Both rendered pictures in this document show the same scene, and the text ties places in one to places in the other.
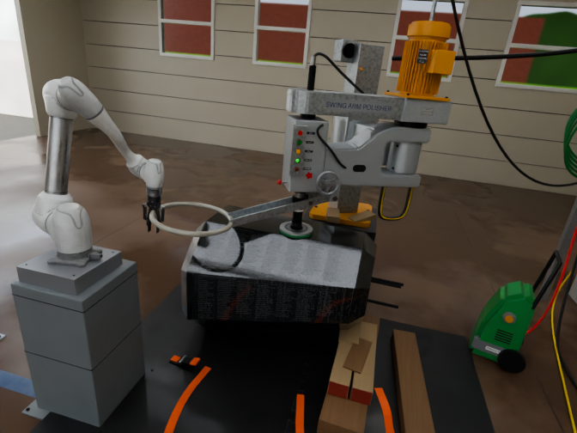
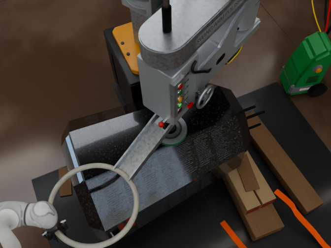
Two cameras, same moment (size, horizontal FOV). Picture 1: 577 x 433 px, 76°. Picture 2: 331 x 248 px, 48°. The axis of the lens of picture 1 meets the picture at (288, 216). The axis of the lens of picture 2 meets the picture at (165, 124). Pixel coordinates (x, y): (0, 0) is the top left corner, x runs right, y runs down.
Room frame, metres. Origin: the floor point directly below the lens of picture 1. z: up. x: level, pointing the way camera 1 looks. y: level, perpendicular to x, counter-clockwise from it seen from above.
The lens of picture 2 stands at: (1.26, 0.60, 2.90)
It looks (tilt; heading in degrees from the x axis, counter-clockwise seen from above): 60 degrees down; 326
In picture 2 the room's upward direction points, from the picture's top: 3 degrees counter-clockwise
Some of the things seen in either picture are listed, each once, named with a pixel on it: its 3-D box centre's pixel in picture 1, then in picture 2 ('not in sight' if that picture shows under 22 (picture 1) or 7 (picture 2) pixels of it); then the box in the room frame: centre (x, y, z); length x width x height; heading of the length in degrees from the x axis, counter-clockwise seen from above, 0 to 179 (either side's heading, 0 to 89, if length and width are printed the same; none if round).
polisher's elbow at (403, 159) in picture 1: (403, 155); (241, 7); (2.36, -0.70, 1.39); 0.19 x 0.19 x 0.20
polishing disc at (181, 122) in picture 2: (296, 228); (169, 128); (2.20, -0.06, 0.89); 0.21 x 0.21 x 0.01
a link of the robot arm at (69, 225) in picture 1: (70, 226); not in sight; (1.61, 1.04, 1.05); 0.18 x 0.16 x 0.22; 55
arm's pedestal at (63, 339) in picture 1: (87, 335); not in sight; (1.60, 1.04, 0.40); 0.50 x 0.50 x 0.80; 78
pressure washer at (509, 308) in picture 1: (512, 304); (314, 53); (2.26, -1.63, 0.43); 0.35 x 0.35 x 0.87; 63
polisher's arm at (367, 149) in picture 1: (364, 161); (215, 41); (2.28, -0.44, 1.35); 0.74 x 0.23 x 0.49; 104
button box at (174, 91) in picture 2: (297, 150); (177, 97); (2.07, -0.02, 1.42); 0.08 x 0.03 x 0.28; 104
